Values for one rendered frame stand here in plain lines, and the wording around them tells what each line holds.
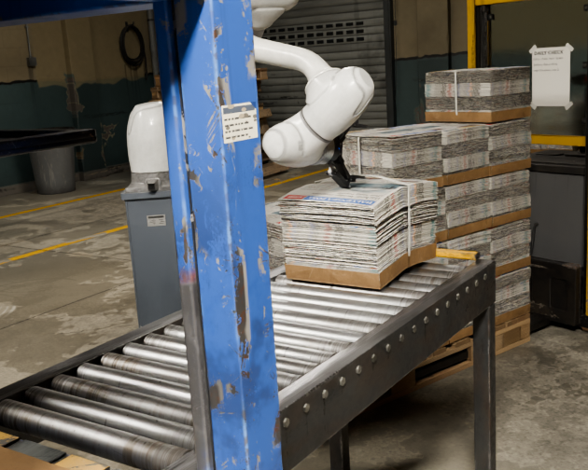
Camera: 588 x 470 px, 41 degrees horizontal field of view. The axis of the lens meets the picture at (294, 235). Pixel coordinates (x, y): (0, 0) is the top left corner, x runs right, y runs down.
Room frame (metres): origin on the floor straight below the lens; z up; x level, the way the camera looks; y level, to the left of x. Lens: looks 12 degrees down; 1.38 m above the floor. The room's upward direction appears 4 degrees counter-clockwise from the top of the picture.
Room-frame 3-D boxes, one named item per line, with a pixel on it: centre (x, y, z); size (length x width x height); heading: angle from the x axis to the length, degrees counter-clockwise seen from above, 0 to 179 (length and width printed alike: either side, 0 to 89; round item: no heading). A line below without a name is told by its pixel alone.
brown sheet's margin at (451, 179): (3.47, -0.63, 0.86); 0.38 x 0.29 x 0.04; 39
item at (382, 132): (3.29, -0.40, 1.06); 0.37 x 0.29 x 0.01; 36
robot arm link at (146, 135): (2.60, 0.43, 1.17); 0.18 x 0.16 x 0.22; 121
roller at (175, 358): (1.52, 0.19, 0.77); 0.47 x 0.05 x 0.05; 56
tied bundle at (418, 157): (3.28, -0.40, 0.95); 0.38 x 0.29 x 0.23; 36
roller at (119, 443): (1.25, 0.37, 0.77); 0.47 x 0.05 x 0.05; 56
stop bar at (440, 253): (2.29, -0.34, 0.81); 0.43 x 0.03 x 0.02; 56
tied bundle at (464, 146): (3.46, -0.63, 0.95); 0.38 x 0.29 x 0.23; 39
